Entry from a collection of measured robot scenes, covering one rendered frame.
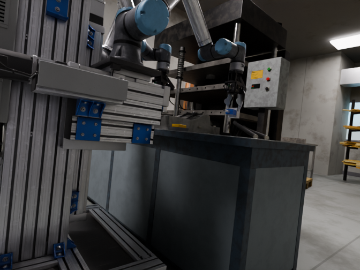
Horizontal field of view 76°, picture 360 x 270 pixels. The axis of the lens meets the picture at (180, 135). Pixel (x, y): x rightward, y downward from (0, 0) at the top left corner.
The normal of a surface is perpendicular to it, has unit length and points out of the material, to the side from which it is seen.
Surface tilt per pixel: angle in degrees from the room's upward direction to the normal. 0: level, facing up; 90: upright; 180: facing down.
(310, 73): 90
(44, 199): 90
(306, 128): 90
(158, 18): 96
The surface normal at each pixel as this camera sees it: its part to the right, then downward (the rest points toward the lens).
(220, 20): -0.75, -0.07
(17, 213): 0.62, 0.07
